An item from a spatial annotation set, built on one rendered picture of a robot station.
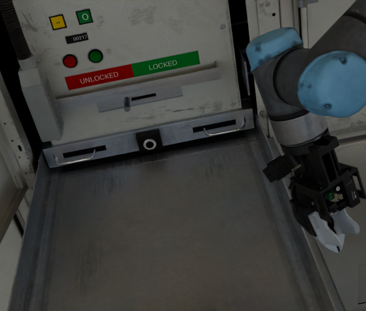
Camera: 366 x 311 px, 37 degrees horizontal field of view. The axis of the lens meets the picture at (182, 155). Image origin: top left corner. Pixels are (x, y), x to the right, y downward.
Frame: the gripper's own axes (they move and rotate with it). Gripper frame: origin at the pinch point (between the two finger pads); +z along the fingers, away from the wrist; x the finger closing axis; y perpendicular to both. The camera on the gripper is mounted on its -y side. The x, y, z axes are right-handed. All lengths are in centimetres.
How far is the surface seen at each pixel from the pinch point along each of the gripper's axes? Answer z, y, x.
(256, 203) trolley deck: 5.4, -33.3, 4.7
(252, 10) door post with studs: -31, -41, 24
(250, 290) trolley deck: 9.9, -15.1, -10.7
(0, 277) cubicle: 13, -88, -53
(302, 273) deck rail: 11.1, -12.1, -1.0
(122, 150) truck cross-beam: -10, -67, -10
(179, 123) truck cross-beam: -11, -59, 4
